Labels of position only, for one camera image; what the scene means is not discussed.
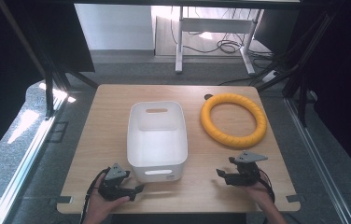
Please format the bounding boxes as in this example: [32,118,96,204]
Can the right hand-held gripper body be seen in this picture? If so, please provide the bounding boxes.
[228,150,269,188]

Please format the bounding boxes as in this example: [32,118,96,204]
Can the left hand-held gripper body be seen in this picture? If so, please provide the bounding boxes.
[97,162,132,202]

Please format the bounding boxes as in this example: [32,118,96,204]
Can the person's left hand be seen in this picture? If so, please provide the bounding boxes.
[82,174,131,224]

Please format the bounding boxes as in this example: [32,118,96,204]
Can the person's right hand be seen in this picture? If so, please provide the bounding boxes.
[244,173,276,213]

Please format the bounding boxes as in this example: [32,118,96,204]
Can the white plastic basket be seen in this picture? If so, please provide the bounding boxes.
[126,100,190,184]

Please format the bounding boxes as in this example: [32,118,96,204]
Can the white power strip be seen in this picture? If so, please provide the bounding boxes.
[261,70,281,84]

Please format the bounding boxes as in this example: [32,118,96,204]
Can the black metal stand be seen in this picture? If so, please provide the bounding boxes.
[250,8,340,128]
[0,0,101,119]

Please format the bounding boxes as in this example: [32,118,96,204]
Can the dark curtain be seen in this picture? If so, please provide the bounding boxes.
[0,0,96,171]
[291,0,351,188]

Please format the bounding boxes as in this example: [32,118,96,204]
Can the dark monitor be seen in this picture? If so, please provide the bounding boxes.
[253,8,301,54]

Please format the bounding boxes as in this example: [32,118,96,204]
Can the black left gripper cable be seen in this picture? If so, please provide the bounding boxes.
[79,167,112,224]

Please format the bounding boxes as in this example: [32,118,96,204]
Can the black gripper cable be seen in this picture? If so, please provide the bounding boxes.
[79,167,112,224]
[257,169,276,204]

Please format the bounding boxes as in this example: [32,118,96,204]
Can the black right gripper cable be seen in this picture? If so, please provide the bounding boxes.
[257,169,276,204]

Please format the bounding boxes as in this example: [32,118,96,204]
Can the yellow ring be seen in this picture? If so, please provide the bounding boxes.
[199,92,269,149]

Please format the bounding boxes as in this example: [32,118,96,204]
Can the aluminium floor rail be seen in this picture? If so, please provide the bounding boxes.
[283,96,351,224]
[0,94,70,224]

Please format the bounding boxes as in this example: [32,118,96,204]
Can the black floor cables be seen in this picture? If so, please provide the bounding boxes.
[169,7,275,63]

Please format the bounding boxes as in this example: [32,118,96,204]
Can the white metal desk frame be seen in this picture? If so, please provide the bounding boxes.
[175,6,263,76]

